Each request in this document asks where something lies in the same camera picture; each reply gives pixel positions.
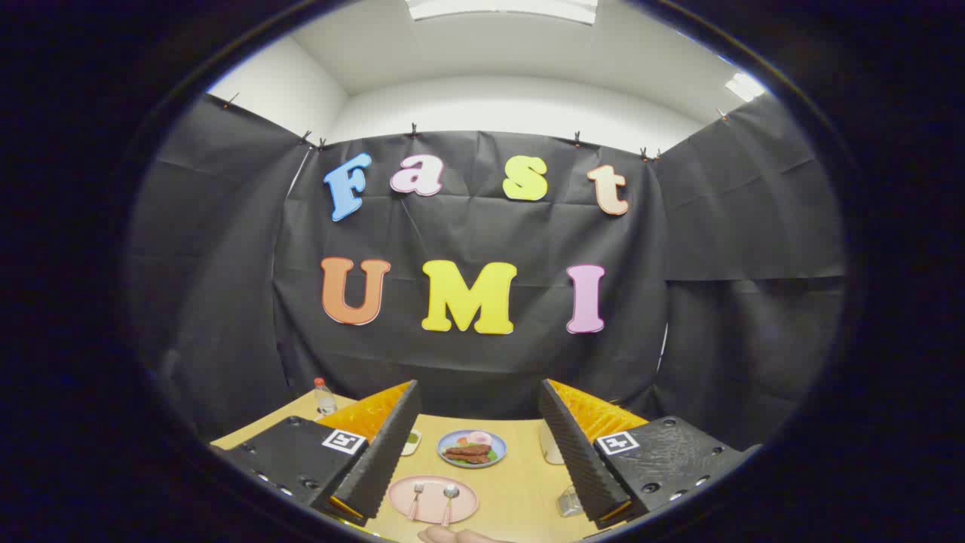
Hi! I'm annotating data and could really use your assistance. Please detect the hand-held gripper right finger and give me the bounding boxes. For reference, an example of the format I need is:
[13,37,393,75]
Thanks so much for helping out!
[538,379,762,530]

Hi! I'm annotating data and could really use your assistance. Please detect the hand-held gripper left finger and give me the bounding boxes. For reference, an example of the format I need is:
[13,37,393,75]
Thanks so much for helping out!
[219,379,421,527]

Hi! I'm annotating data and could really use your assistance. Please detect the white toaster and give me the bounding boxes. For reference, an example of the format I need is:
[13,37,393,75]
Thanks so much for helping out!
[538,419,565,465]

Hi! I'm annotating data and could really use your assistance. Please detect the blue plate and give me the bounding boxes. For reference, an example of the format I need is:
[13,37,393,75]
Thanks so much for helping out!
[437,429,507,469]

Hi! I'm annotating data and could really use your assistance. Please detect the pink plate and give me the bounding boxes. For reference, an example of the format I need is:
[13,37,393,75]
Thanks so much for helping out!
[387,474,480,525]

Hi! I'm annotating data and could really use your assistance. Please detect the row of black clips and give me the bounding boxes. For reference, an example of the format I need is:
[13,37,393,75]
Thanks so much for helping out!
[222,92,731,163]

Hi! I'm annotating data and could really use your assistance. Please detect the small ceiling light panel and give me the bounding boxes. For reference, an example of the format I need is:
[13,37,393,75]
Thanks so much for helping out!
[725,72,766,103]

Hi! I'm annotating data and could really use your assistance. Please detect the large ceiling light panel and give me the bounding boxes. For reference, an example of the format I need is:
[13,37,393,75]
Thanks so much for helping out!
[407,0,599,25]

